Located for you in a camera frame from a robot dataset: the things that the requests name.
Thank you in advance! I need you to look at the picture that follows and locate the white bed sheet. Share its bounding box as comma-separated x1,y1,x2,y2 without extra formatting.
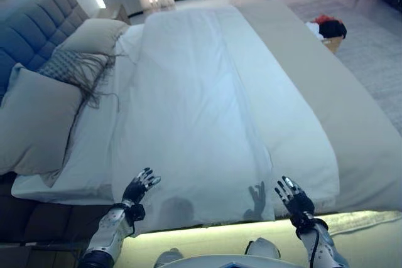
11,24,149,205

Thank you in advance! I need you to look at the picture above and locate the patterned fringed cushion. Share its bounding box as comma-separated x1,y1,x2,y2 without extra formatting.
37,50,133,112

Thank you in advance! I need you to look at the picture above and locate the beige bed pillow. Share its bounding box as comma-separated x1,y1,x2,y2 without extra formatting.
0,62,86,176
56,18,130,59

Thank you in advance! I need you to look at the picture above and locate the brown upholstered bed frame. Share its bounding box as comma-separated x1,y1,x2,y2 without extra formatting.
0,172,127,244

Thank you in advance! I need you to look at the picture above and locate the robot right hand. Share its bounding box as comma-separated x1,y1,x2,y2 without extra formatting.
273,175,315,220

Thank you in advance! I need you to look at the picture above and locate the grey tufted headboard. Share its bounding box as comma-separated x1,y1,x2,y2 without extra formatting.
0,0,92,103

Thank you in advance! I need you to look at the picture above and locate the silver robot left leg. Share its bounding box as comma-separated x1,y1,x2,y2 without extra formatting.
155,247,185,264

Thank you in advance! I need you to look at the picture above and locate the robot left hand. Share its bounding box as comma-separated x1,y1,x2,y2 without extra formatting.
121,167,163,208

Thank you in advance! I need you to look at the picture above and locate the black garment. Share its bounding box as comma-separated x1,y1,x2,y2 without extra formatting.
318,19,348,41

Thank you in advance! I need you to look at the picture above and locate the beige bed runner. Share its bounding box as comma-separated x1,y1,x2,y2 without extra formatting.
231,0,402,216

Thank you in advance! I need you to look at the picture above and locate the white duvet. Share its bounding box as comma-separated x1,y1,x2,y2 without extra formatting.
111,4,342,228

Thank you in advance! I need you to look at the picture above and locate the cardboard laundry box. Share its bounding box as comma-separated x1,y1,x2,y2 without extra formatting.
322,36,345,55

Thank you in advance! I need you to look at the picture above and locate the white garment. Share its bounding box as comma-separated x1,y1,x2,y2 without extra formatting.
303,21,325,41

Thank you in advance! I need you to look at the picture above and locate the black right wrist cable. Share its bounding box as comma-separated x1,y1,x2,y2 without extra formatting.
308,230,320,268

